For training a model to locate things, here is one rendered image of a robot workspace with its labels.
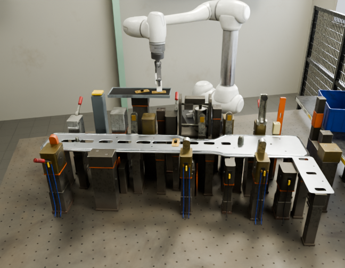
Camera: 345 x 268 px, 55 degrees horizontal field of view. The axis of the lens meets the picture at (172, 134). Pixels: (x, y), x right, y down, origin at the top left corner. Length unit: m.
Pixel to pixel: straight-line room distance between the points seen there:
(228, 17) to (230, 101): 0.55
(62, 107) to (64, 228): 3.23
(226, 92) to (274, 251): 1.13
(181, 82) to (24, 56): 2.11
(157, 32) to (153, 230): 1.03
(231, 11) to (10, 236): 1.74
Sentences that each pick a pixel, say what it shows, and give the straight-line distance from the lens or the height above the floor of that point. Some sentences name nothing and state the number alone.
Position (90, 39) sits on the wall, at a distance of 4.55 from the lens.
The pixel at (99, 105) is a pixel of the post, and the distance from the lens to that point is 2.06.
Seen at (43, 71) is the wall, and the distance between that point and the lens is 4.69.
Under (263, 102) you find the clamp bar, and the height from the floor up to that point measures 1.17.
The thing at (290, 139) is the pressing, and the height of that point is 1.00.
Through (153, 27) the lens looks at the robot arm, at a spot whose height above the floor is 1.54.
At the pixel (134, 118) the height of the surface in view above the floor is 1.08.
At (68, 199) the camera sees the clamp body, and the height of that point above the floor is 0.75.
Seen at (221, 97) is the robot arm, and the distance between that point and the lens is 2.32.
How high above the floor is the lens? 1.83
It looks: 27 degrees down
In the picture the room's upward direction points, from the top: 1 degrees counter-clockwise
